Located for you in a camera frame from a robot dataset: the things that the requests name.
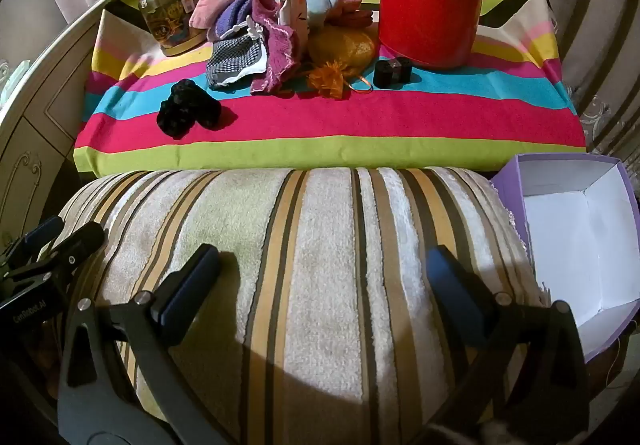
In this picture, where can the purple sock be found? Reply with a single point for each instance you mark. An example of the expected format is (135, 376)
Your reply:
(232, 17)

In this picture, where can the beige striped towel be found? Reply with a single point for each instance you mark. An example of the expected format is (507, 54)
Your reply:
(325, 275)

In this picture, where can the orange mesh pompom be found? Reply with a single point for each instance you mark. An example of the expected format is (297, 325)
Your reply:
(327, 80)

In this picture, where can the purple cardboard box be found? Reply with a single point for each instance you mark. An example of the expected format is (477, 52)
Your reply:
(575, 235)

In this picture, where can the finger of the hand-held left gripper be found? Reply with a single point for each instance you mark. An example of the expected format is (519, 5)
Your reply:
(82, 240)
(42, 231)

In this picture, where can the grey checkered cloth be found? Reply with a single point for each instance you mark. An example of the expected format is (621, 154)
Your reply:
(235, 57)

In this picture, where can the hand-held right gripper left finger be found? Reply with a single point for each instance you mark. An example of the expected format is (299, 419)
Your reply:
(192, 285)

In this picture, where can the small black box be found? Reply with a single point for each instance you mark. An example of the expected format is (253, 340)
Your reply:
(392, 72)

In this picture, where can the gold tin jar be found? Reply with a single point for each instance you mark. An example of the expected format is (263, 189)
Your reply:
(170, 20)

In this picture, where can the multicolour striped tablecloth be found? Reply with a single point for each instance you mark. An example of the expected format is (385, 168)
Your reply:
(400, 120)

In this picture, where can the yellow knit cloth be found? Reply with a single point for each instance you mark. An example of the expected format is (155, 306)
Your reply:
(345, 47)

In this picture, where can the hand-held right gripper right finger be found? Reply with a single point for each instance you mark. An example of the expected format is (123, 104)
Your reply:
(450, 285)

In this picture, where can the black fluffy scrunchie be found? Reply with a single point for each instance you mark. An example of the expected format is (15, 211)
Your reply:
(187, 112)

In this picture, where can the magenta knit glove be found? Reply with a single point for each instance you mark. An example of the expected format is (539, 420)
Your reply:
(277, 55)

